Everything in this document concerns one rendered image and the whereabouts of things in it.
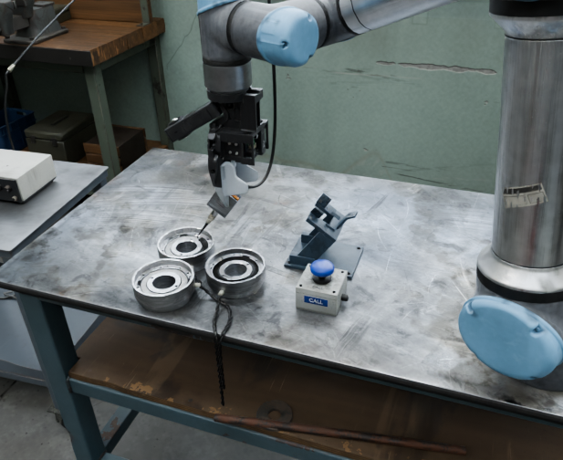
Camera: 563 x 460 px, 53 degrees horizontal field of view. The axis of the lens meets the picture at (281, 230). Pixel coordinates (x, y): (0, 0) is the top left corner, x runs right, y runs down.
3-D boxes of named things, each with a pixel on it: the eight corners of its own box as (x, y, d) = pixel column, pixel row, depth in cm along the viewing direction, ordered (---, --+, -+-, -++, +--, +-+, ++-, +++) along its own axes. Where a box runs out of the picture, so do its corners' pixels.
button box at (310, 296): (295, 308, 94) (295, 285, 92) (307, 283, 100) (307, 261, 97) (342, 318, 92) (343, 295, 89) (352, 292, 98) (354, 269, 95)
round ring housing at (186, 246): (157, 249, 110) (154, 231, 108) (210, 240, 112) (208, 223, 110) (162, 280, 101) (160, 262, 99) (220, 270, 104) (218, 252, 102)
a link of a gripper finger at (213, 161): (217, 191, 94) (215, 141, 90) (209, 190, 94) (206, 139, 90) (229, 181, 98) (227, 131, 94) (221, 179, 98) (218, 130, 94)
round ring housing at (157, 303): (130, 317, 93) (126, 297, 91) (140, 277, 102) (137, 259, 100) (193, 313, 94) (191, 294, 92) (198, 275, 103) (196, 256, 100)
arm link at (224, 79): (193, 65, 85) (216, 50, 91) (197, 95, 87) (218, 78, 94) (240, 68, 83) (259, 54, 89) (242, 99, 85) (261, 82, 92)
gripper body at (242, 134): (254, 170, 91) (249, 99, 85) (205, 163, 94) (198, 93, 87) (269, 151, 97) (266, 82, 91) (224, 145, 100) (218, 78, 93)
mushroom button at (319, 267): (307, 293, 94) (307, 268, 91) (313, 278, 97) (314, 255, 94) (329, 297, 93) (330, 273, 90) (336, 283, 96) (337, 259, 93)
